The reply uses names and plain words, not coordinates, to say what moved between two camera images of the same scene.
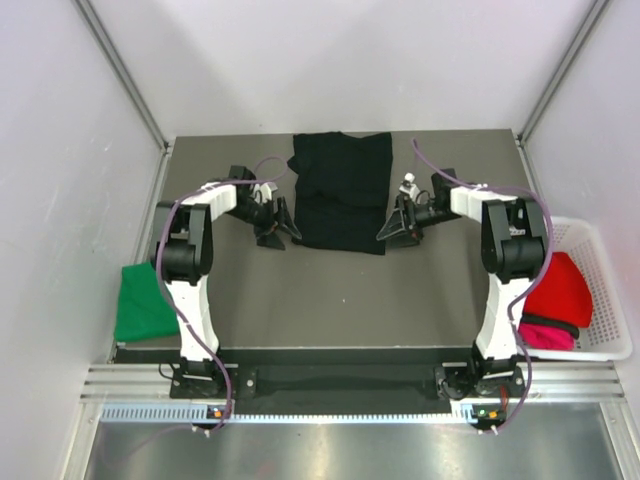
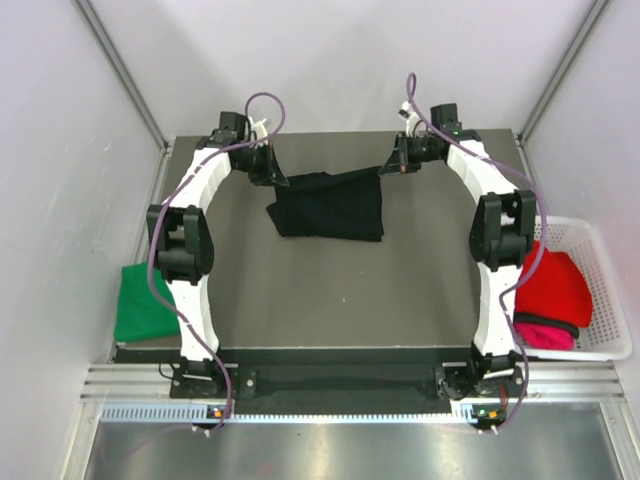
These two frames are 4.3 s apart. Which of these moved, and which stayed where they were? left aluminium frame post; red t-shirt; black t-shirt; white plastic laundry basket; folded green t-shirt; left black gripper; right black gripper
Moved: black t-shirt; left black gripper; right black gripper
Stayed: left aluminium frame post; folded green t-shirt; white plastic laundry basket; red t-shirt
